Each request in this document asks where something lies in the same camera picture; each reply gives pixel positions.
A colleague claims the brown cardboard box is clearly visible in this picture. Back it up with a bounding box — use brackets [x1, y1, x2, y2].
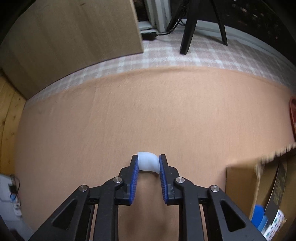
[226, 143, 295, 220]

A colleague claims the white dotted cream box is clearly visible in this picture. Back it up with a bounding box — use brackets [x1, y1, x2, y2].
[263, 209, 287, 241]

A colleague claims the red white flower pot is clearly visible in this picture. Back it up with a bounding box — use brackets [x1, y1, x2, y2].
[290, 97, 296, 139]

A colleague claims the small white soft piece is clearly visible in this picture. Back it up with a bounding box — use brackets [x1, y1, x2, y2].
[137, 152, 160, 174]

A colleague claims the white blue-capped sunscreen bottle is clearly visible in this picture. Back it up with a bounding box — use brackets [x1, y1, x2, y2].
[251, 204, 269, 233]

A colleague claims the black booklet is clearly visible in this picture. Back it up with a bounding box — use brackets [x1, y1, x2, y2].
[264, 161, 287, 224]

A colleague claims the black power cable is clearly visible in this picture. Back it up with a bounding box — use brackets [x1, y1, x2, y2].
[140, 14, 188, 41]

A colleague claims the white appliance with cables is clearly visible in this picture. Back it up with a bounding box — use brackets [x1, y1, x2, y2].
[1, 174, 32, 240]

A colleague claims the wooden cabinet panel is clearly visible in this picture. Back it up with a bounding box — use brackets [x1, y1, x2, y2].
[1, 1, 144, 98]

